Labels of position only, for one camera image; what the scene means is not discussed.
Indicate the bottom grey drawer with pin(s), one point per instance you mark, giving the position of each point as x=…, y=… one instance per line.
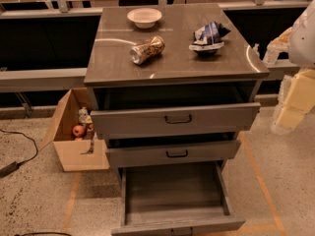
x=175, y=200

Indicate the grey drawer cabinet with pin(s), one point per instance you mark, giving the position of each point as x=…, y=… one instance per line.
x=178, y=77

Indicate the grey drawer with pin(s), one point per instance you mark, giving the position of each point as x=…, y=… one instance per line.
x=172, y=154
x=175, y=200
x=176, y=121

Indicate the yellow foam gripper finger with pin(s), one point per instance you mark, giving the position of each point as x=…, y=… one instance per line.
x=276, y=47
x=296, y=99

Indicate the top grey drawer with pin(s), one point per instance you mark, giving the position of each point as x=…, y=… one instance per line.
x=176, y=121

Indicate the red apple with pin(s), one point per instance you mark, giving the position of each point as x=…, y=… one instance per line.
x=78, y=131

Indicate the crushed gold can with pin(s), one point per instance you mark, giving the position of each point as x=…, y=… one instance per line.
x=147, y=49

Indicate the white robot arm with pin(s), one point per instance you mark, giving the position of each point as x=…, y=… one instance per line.
x=301, y=43

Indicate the cardboard box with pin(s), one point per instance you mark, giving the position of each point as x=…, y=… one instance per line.
x=75, y=154

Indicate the blue chip bag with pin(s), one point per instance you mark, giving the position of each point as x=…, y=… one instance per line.
x=208, y=39

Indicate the middle grey drawer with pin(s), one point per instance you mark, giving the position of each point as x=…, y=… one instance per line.
x=172, y=154

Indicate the white bowl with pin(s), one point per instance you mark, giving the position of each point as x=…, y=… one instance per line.
x=144, y=18

